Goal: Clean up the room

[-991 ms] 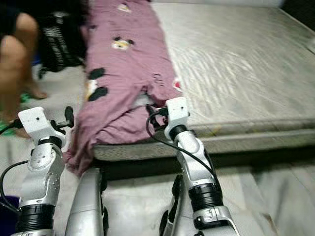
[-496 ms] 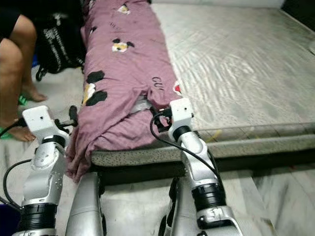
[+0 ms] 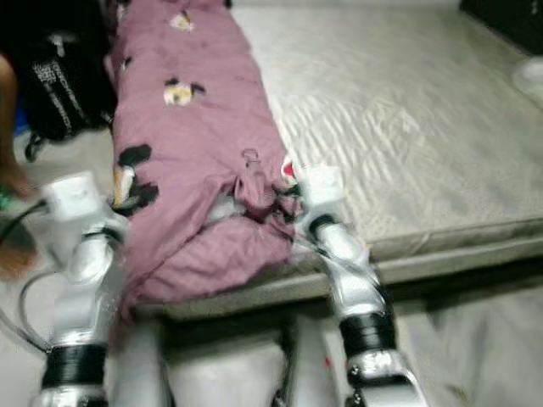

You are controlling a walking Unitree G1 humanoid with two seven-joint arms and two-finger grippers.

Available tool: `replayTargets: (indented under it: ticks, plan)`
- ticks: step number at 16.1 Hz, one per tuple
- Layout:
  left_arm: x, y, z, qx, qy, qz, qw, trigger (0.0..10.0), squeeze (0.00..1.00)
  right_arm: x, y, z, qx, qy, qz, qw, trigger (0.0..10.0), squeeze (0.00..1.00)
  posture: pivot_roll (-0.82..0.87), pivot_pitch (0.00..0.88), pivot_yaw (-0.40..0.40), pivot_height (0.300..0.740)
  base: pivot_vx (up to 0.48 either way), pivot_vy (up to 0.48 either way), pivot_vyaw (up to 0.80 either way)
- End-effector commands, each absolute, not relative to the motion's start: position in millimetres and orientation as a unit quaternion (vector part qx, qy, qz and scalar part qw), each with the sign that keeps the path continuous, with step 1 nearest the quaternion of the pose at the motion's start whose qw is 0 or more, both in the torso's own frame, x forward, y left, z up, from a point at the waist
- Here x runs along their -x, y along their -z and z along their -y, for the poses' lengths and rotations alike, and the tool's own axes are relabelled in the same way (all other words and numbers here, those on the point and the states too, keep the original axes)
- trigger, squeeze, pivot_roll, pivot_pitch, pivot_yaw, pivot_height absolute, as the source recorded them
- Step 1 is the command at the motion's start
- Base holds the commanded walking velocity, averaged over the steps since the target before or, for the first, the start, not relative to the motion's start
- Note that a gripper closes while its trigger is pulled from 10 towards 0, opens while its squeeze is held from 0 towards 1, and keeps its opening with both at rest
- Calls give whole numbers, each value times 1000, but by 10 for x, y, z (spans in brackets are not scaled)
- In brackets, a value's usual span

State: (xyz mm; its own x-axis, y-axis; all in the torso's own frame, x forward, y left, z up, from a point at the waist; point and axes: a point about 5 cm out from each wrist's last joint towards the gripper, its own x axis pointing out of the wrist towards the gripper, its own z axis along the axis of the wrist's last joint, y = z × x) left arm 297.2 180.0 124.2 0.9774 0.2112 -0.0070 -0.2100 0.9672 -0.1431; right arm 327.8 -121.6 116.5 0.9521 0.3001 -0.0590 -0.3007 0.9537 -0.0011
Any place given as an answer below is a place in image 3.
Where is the purple cartoon print quilt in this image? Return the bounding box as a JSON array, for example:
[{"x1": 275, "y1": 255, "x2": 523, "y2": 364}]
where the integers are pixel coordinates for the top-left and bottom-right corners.
[{"x1": 106, "y1": 0, "x2": 306, "y2": 319}]

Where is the white pillow with tree print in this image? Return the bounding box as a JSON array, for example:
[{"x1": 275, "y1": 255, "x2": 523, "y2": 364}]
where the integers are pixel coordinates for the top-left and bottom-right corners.
[{"x1": 512, "y1": 55, "x2": 543, "y2": 111}]

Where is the beige quilted mattress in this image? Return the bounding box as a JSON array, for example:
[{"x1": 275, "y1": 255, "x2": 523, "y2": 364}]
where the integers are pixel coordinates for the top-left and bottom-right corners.
[{"x1": 136, "y1": 7, "x2": 543, "y2": 319}]

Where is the grey right robot leg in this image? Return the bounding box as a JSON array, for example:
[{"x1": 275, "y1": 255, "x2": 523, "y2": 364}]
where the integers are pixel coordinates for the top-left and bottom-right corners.
[{"x1": 271, "y1": 315, "x2": 340, "y2": 407}]

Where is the grey robot leg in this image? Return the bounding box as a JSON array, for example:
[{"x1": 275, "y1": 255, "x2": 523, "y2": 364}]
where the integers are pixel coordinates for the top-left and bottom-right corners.
[
  {"x1": 271, "y1": 315, "x2": 340, "y2": 407},
  {"x1": 115, "y1": 318, "x2": 175, "y2": 407}
]

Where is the grey left robot leg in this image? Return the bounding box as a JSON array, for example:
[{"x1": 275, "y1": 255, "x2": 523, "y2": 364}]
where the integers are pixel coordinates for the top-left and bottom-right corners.
[{"x1": 115, "y1": 318, "x2": 175, "y2": 407}]

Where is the seated person in black shorts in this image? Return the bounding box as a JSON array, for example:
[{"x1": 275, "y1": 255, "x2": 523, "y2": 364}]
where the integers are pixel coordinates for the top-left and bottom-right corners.
[{"x1": 0, "y1": 55, "x2": 39, "y2": 281}]

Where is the black tufted headboard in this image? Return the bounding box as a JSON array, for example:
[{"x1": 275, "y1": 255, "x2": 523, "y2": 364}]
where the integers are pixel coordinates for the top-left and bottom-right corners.
[{"x1": 458, "y1": 0, "x2": 543, "y2": 56}]

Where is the black cabinet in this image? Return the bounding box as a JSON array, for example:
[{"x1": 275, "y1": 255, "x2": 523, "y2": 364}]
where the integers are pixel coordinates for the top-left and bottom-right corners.
[{"x1": 0, "y1": 0, "x2": 111, "y2": 39}]

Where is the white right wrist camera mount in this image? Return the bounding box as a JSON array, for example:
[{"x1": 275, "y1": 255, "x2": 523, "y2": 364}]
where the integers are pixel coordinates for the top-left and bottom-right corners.
[{"x1": 293, "y1": 165, "x2": 344, "y2": 223}]

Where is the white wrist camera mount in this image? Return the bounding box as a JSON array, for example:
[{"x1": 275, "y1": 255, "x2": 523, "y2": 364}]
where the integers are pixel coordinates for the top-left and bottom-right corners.
[
  {"x1": 293, "y1": 165, "x2": 344, "y2": 223},
  {"x1": 42, "y1": 172, "x2": 111, "y2": 226}
]

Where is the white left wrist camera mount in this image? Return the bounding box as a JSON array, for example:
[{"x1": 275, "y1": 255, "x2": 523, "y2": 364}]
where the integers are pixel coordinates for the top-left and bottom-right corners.
[{"x1": 42, "y1": 172, "x2": 111, "y2": 226}]

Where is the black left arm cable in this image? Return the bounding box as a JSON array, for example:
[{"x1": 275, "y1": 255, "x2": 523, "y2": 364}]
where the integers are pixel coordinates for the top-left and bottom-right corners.
[{"x1": 0, "y1": 199, "x2": 52, "y2": 348}]

